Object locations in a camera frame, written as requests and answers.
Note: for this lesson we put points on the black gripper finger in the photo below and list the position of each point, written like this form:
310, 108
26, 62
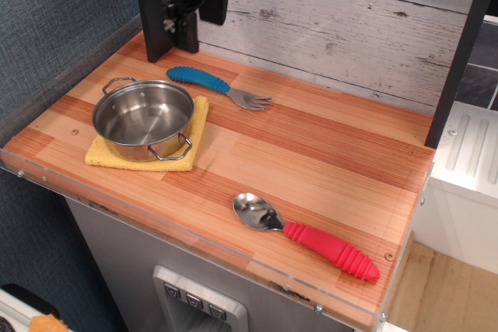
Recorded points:
214, 11
185, 35

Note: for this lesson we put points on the blue handled metal fork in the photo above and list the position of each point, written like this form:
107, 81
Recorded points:
244, 99

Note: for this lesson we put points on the small stainless steel pot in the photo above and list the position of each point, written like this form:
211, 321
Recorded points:
145, 120

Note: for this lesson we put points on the yellow folded cloth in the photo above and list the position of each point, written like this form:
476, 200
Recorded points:
99, 153

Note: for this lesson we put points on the clear acrylic edge guard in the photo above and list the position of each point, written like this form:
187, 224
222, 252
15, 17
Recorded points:
198, 216

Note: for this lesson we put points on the grey toy fridge cabinet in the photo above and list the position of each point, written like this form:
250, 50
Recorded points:
126, 257

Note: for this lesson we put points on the silver dispenser panel with buttons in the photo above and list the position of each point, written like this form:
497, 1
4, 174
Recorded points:
190, 306

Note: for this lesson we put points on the orange and black object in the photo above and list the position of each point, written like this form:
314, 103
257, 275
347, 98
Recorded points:
22, 310

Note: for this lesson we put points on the white toy sink drainboard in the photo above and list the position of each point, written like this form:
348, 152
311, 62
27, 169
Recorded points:
457, 212

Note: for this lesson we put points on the red handled metal spoon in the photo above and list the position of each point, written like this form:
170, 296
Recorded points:
257, 214

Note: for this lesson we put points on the black right upright post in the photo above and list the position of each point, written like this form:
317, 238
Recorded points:
462, 54

